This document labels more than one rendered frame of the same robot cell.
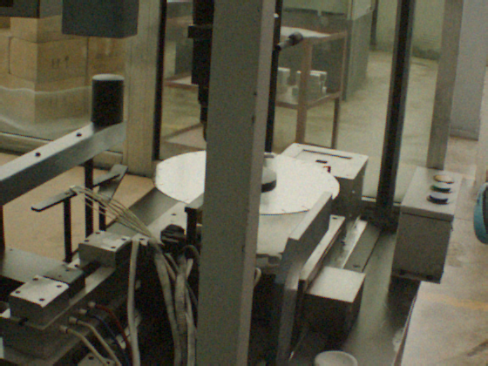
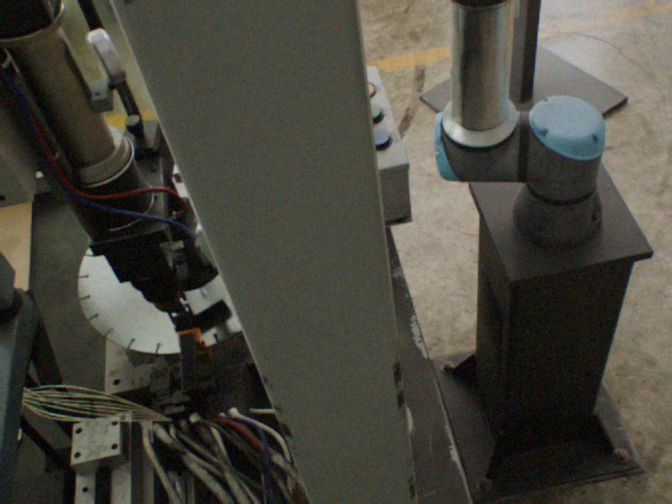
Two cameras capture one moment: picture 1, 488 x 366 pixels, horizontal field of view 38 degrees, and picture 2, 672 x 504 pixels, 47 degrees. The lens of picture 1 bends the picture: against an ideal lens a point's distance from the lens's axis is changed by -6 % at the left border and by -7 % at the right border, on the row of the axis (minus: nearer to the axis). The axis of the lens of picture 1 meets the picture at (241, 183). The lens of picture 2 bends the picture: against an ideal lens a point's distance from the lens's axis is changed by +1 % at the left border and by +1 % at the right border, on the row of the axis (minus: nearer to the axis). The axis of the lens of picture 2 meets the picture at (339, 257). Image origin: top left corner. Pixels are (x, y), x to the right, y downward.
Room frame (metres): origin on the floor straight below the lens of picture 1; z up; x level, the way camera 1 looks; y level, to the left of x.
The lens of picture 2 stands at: (0.45, 0.04, 1.81)
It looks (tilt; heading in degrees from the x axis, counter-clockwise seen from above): 50 degrees down; 340
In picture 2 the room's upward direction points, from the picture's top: 11 degrees counter-clockwise
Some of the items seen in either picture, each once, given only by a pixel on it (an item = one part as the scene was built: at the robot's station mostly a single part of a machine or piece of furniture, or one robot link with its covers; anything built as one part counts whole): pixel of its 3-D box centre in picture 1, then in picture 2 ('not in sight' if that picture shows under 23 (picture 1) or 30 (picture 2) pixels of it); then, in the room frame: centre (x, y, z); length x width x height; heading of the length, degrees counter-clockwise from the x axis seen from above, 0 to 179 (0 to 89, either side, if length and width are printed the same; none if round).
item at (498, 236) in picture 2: not in sight; (539, 329); (1.14, -0.63, 0.37); 0.40 x 0.40 x 0.75; 72
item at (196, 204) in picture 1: (202, 217); (194, 370); (1.06, 0.06, 0.95); 0.10 x 0.03 x 0.07; 162
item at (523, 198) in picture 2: not in sight; (558, 195); (1.14, -0.63, 0.80); 0.15 x 0.15 x 0.10
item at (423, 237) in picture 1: (429, 221); (366, 147); (1.42, -0.40, 0.82); 0.28 x 0.11 x 0.15; 162
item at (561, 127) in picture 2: not in sight; (560, 145); (1.15, -0.62, 0.91); 0.13 x 0.12 x 0.14; 53
